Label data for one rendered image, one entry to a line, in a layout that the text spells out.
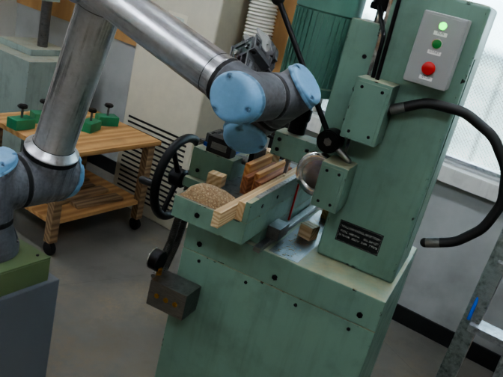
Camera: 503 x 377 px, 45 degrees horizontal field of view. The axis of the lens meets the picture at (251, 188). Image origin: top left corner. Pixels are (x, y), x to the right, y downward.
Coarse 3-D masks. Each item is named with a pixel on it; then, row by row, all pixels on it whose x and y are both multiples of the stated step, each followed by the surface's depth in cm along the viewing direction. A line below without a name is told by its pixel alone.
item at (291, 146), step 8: (280, 136) 170; (288, 136) 169; (296, 136) 169; (304, 136) 171; (272, 144) 172; (280, 144) 171; (288, 144) 170; (296, 144) 168; (304, 144) 168; (312, 144) 167; (272, 152) 172; (280, 152) 171; (288, 152) 170; (296, 152) 169; (288, 160) 173; (296, 160) 170
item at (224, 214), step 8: (280, 176) 175; (264, 184) 165; (248, 192) 156; (232, 200) 148; (224, 208) 143; (232, 208) 145; (216, 216) 140; (224, 216) 142; (232, 216) 147; (216, 224) 140
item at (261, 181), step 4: (280, 168) 180; (288, 168) 182; (272, 172) 175; (276, 172) 176; (280, 172) 177; (264, 176) 170; (268, 176) 171; (272, 176) 172; (276, 176) 173; (256, 180) 165; (260, 180) 166; (264, 180) 166; (268, 180) 168; (256, 184) 164; (260, 184) 164; (252, 188) 165
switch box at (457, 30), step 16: (432, 16) 133; (448, 16) 132; (432, 32) 134; (448, 32) 133; (464, 32) 132; (416, 48) 136; (432, 48) 135; (448, 48) 133; (416, 64) 137; (448, 64) 134; (416, 80) 138; (432, 80) 136; (448, 80) 135
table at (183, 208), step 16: (192, 176) 178; (240, 176) 179; (304, 192) 185; (176, 208) 155; (192, 208) 153; (208, 208) 151; (272, 208) 162; (288, 208) 176; (208, 224) 152; (224, 224) 150; (240, 224) 148; (256, 224) 154; (240, 240) 149
